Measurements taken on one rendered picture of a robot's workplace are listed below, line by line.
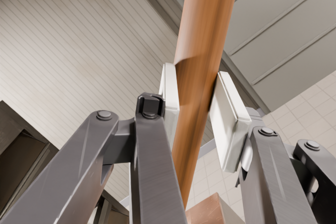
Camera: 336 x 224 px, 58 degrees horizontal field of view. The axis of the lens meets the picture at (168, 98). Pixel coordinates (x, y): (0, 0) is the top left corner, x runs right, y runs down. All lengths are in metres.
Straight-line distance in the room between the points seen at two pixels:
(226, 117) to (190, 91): 0.04
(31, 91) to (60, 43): 0.72
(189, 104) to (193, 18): 0.05
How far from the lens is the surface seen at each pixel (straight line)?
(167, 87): 0.16
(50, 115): 4.01
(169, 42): 3.28
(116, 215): 2.27
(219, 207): 2.33
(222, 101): 0.17
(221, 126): 0.16
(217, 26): 0.19
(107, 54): 3.52
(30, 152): 1.98
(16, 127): 2.04
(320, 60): 3.80
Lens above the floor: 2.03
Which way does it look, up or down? 18 degrees down
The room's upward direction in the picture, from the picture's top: 42 degrees counter-clockwise
